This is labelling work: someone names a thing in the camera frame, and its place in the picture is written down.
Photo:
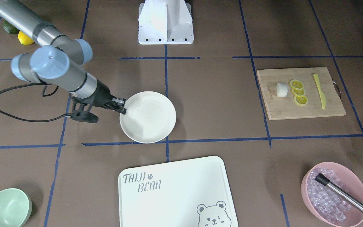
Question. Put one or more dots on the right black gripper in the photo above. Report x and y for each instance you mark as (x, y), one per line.
(102, 93)

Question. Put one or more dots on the cream round plate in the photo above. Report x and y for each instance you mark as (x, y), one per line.
(150, 117)

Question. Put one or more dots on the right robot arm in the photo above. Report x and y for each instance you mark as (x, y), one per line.
(58, 61)

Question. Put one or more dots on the white bear tray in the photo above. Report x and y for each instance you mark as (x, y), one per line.
(186, 193)

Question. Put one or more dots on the yellow lemon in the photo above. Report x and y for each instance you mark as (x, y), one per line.
(24, 39)

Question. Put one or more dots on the green lime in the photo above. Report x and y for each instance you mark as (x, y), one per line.
(9, 28)

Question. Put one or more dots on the green bowl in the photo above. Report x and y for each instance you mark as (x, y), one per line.
(15, 207)

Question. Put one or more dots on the middle lemon slice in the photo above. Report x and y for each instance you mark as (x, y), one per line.
(299, 93)

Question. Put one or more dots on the bottom lemon slice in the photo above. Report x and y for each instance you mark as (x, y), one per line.
(301, 100)

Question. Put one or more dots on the bamboo cutting board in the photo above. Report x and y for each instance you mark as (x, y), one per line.
(285, 108)

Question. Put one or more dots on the yellow-green plastic knife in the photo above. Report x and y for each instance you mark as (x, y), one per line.
(321, 94)

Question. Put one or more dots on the pink bowl of ice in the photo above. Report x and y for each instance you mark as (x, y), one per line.
(325, 203)

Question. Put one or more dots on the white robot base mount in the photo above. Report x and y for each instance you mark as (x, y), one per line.
(165, 22)

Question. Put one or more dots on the metal scoop black handle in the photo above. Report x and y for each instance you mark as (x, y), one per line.
(320, 178)

